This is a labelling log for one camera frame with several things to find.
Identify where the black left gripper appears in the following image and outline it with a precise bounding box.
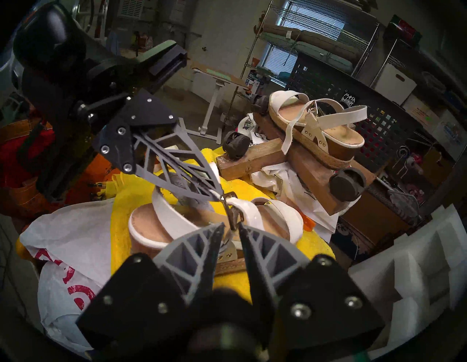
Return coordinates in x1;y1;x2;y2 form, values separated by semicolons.
13;2;224;203

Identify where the chrome wire shelf rack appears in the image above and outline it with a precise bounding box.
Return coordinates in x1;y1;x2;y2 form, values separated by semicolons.
226;0;382;121
368;15;467;161

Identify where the white box with handle hole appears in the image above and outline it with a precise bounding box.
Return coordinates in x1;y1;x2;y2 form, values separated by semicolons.
374;64;417;106

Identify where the white rolling overbed table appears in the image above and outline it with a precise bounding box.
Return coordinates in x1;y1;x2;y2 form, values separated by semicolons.
179;64;250;141

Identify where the blue patterned rug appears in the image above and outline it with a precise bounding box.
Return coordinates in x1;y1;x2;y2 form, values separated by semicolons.
330;223;369;261

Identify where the sage green seat cushion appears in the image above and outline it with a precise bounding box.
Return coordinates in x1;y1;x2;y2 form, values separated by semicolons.
261;33;354;73

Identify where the white strappy wedge sandal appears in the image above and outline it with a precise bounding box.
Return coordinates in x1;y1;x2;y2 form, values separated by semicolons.
128;188;305;278
268;90;368;170

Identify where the black plastic mesh basket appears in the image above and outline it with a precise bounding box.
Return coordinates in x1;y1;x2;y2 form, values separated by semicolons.
285;53;424;174

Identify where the white Target plastic bag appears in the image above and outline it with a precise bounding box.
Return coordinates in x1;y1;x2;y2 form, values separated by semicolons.
20;199;117;356

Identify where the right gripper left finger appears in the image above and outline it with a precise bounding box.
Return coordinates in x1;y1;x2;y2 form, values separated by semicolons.
76;223;225;362

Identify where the low brown wooden cabinet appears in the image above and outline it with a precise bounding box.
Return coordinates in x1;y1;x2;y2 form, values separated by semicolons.
341;175;420;245

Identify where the white foam packing block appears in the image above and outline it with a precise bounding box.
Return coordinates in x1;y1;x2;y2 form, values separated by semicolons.
348;204;467;358

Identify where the brown cardboard storage box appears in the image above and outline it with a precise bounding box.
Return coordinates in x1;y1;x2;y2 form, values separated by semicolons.
420;148;453;186

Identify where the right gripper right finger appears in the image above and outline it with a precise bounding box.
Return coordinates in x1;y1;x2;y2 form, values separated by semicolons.
238;223;385;362

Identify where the red orange floral bag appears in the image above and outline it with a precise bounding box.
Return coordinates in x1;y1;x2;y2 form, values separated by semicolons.
0;106;121;219

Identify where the wooden caster dolly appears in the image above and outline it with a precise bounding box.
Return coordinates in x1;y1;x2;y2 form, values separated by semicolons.
216;94;376;216

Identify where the yellow folded umbrella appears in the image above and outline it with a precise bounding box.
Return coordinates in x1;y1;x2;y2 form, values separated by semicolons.
93;173;117;199

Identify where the red snowman box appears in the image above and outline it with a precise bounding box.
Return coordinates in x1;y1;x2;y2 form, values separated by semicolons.
383;15;423;46

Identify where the yellow terry towel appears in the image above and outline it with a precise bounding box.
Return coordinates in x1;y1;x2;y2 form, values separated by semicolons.
106;148;336;303

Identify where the white labelled cardboard box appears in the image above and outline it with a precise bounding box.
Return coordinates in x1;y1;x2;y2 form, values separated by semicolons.
401;95;440;128

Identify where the blue white product box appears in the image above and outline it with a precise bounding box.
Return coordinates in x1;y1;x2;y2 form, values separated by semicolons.
246;69;270;97

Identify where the small Gildan cardboard box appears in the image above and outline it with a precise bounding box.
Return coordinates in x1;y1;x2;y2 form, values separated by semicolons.
432;109;467;161

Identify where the window with white blinds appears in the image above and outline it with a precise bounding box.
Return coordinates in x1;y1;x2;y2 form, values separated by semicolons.
263;0;347;75

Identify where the khaki seat cushion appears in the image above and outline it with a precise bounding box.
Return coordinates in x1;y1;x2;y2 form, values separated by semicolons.
263;24;362;61

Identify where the white panel door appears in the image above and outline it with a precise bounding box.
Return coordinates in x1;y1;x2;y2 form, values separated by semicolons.
179;0;263;99

